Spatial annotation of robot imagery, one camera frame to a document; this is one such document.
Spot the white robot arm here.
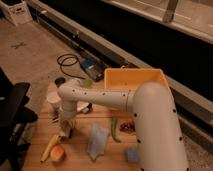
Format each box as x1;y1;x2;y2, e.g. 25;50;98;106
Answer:
58;79;190;171

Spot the bunch of dark grapes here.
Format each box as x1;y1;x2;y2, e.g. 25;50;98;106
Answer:
120;121;135;134

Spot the red yellow apple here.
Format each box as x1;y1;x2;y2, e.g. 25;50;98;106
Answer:
50;145;65;162

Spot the white paper cup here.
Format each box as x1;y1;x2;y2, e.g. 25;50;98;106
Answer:
46;91;61;110

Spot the green chili pepper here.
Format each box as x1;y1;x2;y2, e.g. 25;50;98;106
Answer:
111;117;121;143

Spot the wooden whiteboard eraser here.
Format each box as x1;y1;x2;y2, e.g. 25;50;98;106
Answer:
59;128;73;141

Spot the black chair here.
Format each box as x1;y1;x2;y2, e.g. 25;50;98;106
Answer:
0;67;38;171

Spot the blue black power tool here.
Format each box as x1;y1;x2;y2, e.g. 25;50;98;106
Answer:
80;59;104;82

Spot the light blue cloth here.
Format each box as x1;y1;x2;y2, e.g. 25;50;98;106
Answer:
87;124;109;160

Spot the green plastic cup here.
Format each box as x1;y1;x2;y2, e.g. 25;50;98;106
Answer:
83;79;93;88

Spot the blue sponge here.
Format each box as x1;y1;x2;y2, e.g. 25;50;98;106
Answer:
127;148;139;163

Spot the black cable loop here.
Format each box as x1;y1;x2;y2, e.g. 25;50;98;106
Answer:
56;53;87;81

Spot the yellow banana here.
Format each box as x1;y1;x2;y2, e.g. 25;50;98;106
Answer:
40;134;60;162

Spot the yellow plastic bin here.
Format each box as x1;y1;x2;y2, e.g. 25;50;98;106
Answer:
103;67;168;111

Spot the dark metal cup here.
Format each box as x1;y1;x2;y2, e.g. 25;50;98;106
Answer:
54;77;66;87

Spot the white cardboard box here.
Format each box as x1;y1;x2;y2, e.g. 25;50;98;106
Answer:
0;0;32;26

